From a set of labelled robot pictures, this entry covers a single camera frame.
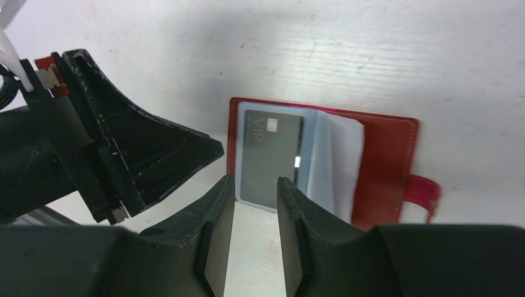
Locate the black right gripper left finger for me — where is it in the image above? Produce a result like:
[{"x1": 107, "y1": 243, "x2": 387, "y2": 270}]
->
[{"x1": 1, "y1": 175, "x2": 235, "y2": 296}]

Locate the black VIP card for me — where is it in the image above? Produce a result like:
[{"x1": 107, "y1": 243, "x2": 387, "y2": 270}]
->
[{"x1": 240, "y1": 110, "x2": 304, "y2": 209}]

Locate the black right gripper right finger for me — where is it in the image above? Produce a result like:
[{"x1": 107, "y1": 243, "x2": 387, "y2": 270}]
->
[{"x1": 277, "y1": 178, "x2": 524, "y2": 296}]

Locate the red leather card holder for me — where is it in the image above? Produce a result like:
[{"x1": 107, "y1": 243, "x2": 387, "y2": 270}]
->
[{"x1": 227, "y1": 97, "x2": 441, "y2": 230}]

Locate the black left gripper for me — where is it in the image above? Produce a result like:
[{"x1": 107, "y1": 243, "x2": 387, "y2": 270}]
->
[{"x1": 1, "y1": 49, "x2": 223, "y2": 223}]

